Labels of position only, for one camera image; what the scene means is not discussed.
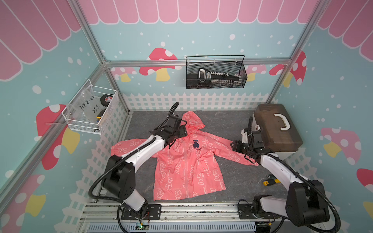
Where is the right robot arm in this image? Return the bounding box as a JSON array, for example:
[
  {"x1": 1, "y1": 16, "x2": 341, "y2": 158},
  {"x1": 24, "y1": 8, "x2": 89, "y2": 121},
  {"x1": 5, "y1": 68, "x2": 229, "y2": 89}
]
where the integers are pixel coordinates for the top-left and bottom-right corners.
[{"x1": 231, "y1": 128, "x2": 342, "y2": 233}]

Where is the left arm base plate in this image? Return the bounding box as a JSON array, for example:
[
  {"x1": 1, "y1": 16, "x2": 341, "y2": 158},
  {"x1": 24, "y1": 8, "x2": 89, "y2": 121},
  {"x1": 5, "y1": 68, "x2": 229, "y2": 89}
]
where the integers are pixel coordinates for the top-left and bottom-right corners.
[{"x1": 119, "y1": 204, "x2": 162, "y2": 221}]

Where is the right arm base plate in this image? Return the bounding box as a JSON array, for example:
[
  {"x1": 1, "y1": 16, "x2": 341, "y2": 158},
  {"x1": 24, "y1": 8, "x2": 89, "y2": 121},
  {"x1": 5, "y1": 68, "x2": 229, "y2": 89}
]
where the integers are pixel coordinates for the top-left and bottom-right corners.
[{"x1": 237, "y1": 203, "x2": 279, "y2": 221}]

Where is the black wire mesh basket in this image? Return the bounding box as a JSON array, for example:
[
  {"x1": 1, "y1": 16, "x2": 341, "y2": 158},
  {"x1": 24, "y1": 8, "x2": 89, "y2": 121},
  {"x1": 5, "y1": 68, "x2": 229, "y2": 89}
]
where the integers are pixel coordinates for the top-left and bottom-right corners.
[{"x1": 185, "y1": 55, "x2": 247, "y2": 89}]

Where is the yellow tool in basket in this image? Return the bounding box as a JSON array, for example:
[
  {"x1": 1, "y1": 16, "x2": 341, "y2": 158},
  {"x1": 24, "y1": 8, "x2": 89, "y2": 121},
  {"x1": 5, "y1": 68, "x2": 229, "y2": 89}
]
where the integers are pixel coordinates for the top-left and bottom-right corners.
[{"x1": 96, "y1": 109, "x2": 106, "y2": 121}]

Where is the clear plastic labelled bag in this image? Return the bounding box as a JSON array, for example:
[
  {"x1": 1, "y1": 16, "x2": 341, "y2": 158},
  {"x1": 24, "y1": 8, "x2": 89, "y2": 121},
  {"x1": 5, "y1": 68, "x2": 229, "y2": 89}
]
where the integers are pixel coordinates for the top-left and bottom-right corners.
[{"x1": 67, "y1": 86, "x2": 103, "y2": 124}]

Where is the brown lidded toolbox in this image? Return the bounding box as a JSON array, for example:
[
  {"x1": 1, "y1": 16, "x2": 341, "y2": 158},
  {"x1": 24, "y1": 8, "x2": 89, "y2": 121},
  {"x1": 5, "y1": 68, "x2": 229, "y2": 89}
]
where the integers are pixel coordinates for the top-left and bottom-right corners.
[{"x1": 252, "y1": 104, "x2": 303, "y2": 160}]

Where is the white wire basket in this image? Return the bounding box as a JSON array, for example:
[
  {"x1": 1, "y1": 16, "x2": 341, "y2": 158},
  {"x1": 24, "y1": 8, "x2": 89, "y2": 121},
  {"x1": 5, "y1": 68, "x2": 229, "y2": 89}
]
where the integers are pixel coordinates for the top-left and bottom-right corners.
[{"x1": 62, "y1": 80, "x2": 119, "y2": 135}]

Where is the socket wrench set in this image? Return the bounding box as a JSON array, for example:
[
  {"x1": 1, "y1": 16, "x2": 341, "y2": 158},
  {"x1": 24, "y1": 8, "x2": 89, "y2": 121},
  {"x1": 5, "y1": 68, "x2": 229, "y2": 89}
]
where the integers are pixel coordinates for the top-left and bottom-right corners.
[{"x1": 197, "y1": 69, "x2": 241, "y2": 86}]

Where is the black tape roll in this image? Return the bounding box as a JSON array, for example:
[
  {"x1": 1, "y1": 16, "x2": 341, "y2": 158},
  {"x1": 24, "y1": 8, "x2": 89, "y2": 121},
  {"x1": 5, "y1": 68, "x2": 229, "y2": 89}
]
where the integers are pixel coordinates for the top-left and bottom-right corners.
[{"x1": 100, "y1": 94, "x2": 113, "y2": 107}]

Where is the pink patterned kids jacket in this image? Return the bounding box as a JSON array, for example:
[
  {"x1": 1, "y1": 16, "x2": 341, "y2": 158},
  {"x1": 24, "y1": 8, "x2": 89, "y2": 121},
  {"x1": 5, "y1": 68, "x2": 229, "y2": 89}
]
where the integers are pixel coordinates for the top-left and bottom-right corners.
[{"x1": 110, "y1": 110, "x2": 259, "y2": 202}]

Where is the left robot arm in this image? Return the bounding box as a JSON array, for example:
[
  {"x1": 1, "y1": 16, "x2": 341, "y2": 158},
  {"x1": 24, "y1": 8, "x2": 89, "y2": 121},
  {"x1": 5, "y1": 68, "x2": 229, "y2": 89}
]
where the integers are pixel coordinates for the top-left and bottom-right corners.
[{"x1": 88, "y1": 115, "x2": 187, "y2": 213}]

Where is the yellow black screwdriver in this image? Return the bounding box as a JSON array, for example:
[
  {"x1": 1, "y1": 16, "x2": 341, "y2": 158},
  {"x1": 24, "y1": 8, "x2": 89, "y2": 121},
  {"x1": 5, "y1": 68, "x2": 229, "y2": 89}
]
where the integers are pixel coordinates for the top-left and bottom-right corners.
[{"x1": 263, "y1": 179, "x2": 281, "y2": 186}]

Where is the green circuit board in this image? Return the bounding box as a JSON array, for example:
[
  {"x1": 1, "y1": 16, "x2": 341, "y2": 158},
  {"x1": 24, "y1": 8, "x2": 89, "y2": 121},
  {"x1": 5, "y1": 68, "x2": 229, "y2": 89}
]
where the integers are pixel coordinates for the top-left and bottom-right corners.
[{"x1": 135, "y1": 223, "x2": 149, "y2": 231}]

